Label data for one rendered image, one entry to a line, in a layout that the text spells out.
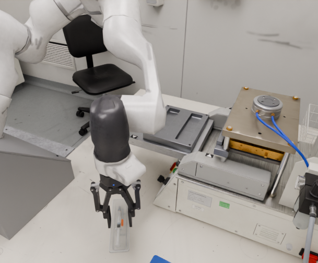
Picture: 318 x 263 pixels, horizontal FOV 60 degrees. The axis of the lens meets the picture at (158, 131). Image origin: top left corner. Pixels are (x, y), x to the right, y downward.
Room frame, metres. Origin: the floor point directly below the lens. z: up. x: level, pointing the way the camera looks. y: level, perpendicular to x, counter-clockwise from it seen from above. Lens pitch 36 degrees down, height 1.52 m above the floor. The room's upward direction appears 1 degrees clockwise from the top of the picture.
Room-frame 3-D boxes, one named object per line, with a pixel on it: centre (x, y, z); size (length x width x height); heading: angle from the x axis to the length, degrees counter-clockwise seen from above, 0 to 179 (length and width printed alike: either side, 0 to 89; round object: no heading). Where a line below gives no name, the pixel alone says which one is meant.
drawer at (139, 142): (0.78, -0.02, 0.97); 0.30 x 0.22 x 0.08; 66
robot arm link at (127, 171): (0.49, 0.09, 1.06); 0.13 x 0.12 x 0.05; 5
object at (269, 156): (0.65, -0.30, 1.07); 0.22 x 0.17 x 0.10; 156
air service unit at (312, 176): (0.41, -0.33, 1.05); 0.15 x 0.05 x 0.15; 156
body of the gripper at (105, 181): (0.50, 0.11, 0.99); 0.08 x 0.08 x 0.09
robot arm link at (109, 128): (0.55, 0.12, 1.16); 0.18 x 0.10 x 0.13; 179
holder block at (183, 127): (0.77, -0.06, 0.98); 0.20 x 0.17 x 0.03; 156
